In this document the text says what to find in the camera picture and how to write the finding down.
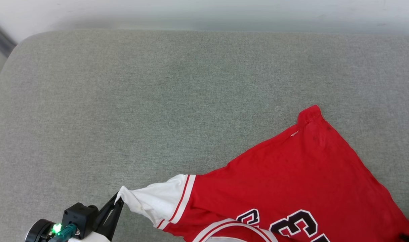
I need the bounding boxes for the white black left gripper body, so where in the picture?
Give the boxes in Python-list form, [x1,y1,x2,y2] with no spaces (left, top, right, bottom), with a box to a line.
[25,203,111,242]

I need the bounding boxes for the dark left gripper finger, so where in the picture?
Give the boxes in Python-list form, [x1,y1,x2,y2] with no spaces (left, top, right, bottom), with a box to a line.
[96,192,121,229]
[102,200,124,240]

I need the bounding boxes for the red white basketball jersey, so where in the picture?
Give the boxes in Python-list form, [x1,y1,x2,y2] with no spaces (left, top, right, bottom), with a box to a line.
[115,105,409,242]

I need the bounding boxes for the grey fabric sofa cushion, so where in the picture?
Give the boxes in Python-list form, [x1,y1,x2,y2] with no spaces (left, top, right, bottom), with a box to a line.
[0,30,409,242]

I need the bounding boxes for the dark grey baseboard strip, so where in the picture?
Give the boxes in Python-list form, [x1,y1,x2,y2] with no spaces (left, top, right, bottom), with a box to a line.
[0,20,17,57]

